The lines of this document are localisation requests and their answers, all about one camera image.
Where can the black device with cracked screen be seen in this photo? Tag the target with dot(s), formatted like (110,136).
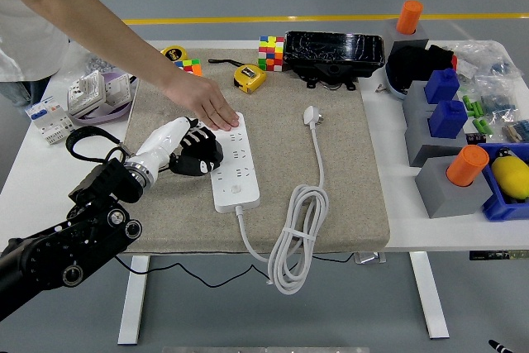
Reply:
(330,49)

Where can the black cloth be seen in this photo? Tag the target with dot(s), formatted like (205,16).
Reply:
(407,65)

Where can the black label strip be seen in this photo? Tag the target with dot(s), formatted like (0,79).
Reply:
(496,255)

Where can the grey-brown mat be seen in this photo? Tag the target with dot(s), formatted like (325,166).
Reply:
(351,163)

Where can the clear bag of grey screws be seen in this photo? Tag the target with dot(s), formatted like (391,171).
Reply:
(99,64)

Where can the yellow toy fruit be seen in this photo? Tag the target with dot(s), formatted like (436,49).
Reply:
(512,175)

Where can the green peg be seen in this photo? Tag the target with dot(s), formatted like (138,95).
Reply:
(486,127)
(476,109)
(466,103)
(478,125)

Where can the person's hand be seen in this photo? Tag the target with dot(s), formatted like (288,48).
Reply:
(202,101)

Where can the purple tray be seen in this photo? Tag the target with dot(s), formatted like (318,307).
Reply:
(103,117)

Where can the white power strip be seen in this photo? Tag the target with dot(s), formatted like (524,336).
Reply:
(239,196)

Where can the small metal hook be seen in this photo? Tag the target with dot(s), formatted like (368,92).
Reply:
(380,88)

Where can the blue block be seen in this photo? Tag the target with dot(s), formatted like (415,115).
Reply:
(442,86)
(446,119)

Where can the black plug adapter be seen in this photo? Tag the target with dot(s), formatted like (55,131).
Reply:
(215,150)

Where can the person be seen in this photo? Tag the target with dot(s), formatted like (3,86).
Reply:
(25,47)

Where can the white table leg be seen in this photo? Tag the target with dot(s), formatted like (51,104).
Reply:
(133,303)
(430,299)

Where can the clear bag with white label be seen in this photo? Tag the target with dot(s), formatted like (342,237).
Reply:
(466,68)

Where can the metal bracket under table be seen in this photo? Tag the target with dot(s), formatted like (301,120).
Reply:
(370,258)

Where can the clear bag of blue parts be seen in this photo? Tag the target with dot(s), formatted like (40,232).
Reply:
(500,68)

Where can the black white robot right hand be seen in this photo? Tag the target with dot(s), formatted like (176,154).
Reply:
(498,346)

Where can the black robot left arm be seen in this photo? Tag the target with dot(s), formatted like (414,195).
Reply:
(103,187)

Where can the white circuit breaker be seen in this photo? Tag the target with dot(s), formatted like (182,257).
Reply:
(45,117)

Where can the orange cylinder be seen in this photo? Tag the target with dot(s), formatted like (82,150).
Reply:
(467,165)
(409,16)

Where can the person's forearm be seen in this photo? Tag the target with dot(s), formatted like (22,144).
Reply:
(82,18)

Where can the colourful puzzle cube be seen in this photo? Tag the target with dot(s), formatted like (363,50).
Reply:
(270,53)
(191,67)

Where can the blue plastic bin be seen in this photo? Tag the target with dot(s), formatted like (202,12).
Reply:
(500,208)

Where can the clear bag of brown parts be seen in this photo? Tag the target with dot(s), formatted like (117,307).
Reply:
(516,132)

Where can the yellow tape measure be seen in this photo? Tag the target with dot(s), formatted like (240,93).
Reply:
(248,80)
(175,54)

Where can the clear bag of dark parts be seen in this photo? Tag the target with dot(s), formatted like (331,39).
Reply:
(498,103)

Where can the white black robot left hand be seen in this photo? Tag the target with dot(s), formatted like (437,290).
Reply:
(161,140)

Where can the light blue bowl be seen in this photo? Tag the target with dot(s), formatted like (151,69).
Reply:
(392,84)

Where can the white wall switch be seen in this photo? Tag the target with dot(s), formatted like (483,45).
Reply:
(120,88)

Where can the white wall socket stack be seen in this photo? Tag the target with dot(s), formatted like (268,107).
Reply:
(84,94)

